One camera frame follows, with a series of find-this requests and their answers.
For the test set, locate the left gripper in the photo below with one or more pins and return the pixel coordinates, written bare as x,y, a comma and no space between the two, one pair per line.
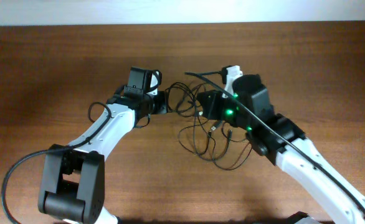
162,107

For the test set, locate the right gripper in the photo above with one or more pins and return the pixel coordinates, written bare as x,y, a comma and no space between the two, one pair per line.
209,109

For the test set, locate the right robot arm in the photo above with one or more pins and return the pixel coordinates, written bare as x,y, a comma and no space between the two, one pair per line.
244,103

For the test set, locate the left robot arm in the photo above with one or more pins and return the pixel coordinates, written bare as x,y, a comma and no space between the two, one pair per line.
73,178

